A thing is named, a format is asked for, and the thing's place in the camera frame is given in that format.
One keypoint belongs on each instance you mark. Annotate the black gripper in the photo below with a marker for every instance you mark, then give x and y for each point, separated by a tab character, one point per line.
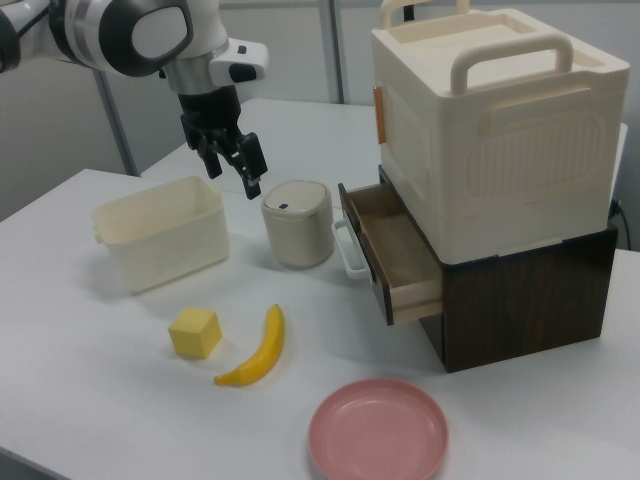
207	112

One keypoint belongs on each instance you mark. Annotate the yellow toy banana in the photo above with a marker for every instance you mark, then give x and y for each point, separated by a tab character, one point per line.
265	350

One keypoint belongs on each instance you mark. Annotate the dark brown wooden cabinet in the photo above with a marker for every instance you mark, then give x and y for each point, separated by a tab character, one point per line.
525	310

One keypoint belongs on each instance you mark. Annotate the cream plastic storage box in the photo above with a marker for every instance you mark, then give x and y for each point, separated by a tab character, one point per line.
500	150

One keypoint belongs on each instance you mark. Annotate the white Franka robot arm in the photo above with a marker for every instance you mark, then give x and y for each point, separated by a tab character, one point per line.
90	30

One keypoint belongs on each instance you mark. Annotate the white plastic box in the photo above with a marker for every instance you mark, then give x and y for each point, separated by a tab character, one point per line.
165	250

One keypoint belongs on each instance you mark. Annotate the small beige lidded trash can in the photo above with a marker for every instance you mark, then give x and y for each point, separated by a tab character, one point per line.
297	235

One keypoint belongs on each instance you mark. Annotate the yellow foam cube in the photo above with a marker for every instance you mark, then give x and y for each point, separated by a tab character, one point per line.
192	332

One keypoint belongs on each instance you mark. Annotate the pink plastic plate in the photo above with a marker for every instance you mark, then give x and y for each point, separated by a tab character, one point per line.
377	430

